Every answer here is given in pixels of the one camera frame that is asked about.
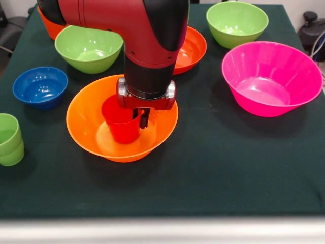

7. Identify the orange-red plastic cup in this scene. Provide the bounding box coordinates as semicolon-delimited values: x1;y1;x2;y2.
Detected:
37;6;68;41

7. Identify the small blue plastic bowl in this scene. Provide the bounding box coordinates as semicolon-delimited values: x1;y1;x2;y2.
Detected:
12;66;69;110

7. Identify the grey cable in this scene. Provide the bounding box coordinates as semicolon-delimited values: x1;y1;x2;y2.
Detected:
311;30;325;77

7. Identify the red plastic cup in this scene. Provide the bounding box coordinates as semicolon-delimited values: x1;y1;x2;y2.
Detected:
101;94;143;145

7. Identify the green plastic bowl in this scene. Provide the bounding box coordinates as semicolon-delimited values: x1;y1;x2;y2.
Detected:
206;1;269;49
54;24;124;75

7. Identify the large orange plastic bowl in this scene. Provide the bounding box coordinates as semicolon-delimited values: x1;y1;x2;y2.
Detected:
66;74;179;163

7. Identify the red-orange plastic bowl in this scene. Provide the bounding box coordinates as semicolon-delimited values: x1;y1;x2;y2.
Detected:
174;26;208;76

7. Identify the large pink plastic bowl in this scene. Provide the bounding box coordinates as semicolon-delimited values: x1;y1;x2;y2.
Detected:
221;41;324;118

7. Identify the dark green table cloth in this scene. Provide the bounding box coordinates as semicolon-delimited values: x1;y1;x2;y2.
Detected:
0;1;325;219

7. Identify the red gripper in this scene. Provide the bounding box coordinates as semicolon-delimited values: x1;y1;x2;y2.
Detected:
116;83;177;130

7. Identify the green plastic cup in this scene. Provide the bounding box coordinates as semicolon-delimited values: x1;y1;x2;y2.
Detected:
0;113;22;157
0;139;25;167

